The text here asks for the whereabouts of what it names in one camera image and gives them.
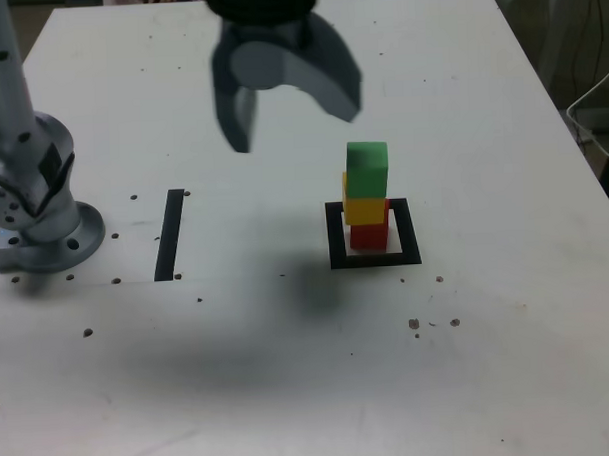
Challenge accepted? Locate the black tape square outline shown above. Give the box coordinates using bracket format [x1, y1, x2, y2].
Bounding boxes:
[324, 197, 423, 271]

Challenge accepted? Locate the red cube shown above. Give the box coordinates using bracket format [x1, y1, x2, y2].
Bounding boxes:
[348, 219, 392, 252]

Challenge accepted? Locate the green cube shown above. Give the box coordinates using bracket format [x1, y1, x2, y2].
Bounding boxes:
[343, 140, 392, 201]

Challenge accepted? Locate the white cable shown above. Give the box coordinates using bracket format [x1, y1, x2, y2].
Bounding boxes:
[564, 60, 609, 167]

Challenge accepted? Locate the black tape strip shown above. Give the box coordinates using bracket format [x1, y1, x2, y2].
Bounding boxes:
[150, 188, 189, 283]

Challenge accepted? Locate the yellow cube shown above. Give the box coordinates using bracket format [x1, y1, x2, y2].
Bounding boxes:
[341, 169, 388, 227]

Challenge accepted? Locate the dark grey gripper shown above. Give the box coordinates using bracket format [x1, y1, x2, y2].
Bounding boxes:
[207, 9, 368, 156]

